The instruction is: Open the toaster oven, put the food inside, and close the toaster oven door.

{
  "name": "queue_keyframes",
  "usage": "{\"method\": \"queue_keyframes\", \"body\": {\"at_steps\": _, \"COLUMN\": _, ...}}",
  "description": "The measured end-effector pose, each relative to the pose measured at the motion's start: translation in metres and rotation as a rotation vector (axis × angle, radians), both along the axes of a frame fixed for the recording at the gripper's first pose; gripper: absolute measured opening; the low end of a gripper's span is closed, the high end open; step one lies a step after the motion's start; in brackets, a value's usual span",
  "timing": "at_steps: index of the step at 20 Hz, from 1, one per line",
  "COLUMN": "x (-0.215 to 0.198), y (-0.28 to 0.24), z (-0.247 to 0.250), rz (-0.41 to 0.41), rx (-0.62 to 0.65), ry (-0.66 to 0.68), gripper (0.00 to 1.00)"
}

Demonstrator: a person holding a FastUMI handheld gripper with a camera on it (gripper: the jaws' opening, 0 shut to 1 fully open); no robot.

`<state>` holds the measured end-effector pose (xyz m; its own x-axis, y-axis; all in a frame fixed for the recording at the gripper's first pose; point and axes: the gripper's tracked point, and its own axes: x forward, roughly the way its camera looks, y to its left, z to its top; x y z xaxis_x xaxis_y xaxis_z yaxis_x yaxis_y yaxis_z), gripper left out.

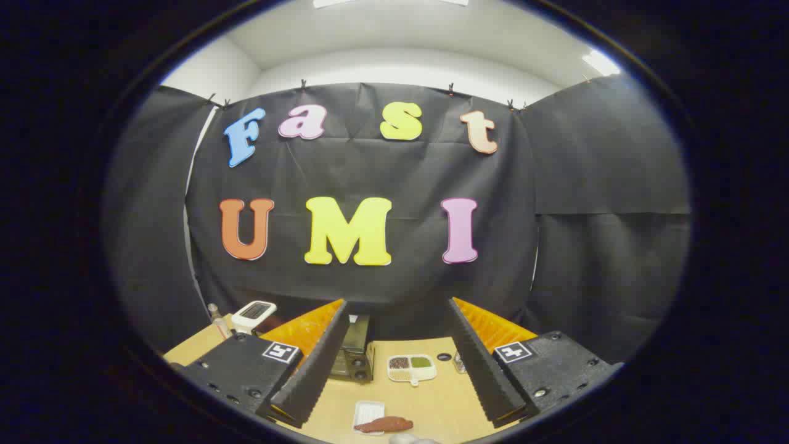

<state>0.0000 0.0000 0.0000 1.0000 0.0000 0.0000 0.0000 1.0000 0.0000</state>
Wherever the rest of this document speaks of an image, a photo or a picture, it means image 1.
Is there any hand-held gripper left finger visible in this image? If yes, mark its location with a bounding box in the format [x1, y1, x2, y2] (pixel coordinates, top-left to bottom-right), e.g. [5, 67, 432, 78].
[183, 299, 351, 429]

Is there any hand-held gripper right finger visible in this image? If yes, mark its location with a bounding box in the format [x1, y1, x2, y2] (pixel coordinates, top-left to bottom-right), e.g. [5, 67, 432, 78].
[446, 297, 623, 429]

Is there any black toaster oven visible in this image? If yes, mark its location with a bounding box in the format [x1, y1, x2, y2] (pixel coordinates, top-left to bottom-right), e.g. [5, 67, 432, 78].
[258, 313, 375, 384]

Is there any brown meat slice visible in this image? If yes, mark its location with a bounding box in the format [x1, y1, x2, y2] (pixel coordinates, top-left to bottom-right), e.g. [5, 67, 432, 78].
[354, 416, 414, 434]

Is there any small white ribbed tray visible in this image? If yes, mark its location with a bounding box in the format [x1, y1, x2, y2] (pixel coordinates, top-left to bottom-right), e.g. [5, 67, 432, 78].
[353, 401, 385, 432]

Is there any white divided plate with grains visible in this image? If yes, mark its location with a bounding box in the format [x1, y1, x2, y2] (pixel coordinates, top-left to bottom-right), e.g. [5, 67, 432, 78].
[387, 354, 437, 387]

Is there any small clear bottle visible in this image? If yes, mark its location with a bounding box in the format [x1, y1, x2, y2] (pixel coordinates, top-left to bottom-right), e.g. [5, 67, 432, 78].
[208, 303, 232, 340]

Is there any black backdrop cloth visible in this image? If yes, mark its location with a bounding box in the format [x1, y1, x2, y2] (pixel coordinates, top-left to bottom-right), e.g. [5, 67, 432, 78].
[102, 75, 692, 364]

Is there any ceiling light panel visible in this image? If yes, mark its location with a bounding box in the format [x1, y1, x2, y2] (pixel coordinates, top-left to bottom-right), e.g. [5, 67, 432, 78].
[583, 49, 620, 76]
[313, 0, 469, 8]

